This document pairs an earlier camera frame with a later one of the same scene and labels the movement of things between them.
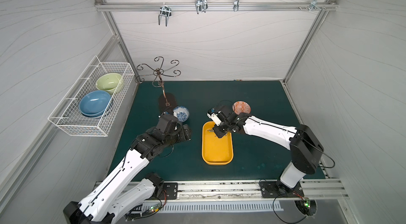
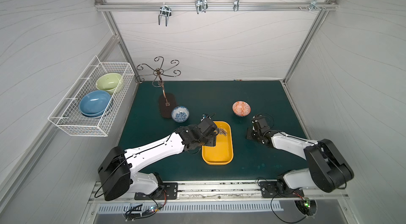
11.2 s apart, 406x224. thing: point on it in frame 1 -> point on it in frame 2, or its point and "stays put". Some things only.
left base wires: [137, 212] stays put
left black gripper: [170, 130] -> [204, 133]
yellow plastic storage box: [217, 151] stays put
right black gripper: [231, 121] -> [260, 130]
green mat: [259, 155] stays put
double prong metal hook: [165, 10] stays put
